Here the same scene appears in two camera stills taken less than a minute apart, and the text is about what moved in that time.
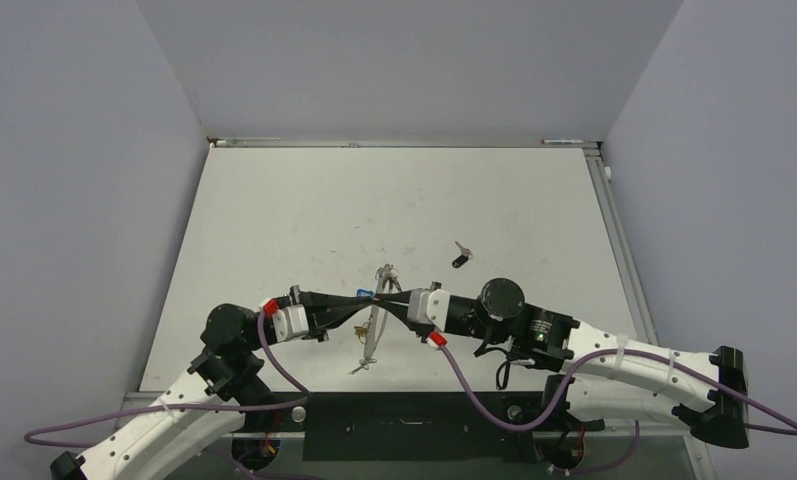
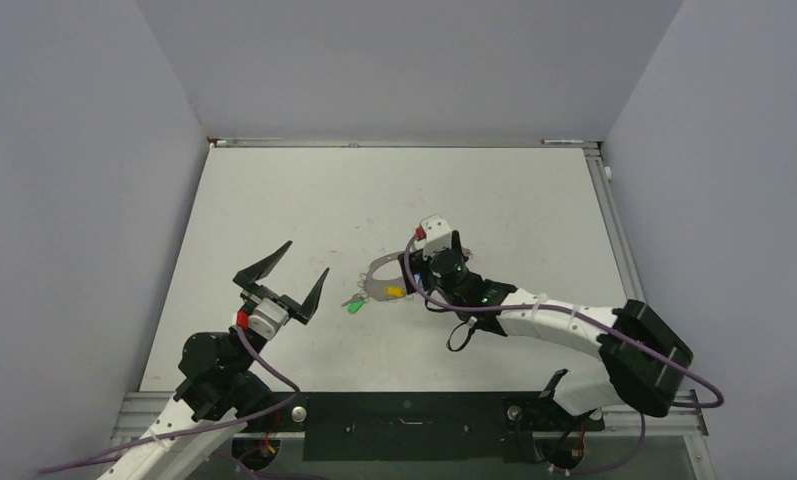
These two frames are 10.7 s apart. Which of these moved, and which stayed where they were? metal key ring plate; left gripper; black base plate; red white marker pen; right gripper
Moved: left gripper; right gripper; metal key ring plate
Stayed: black base plate; red white marker pen
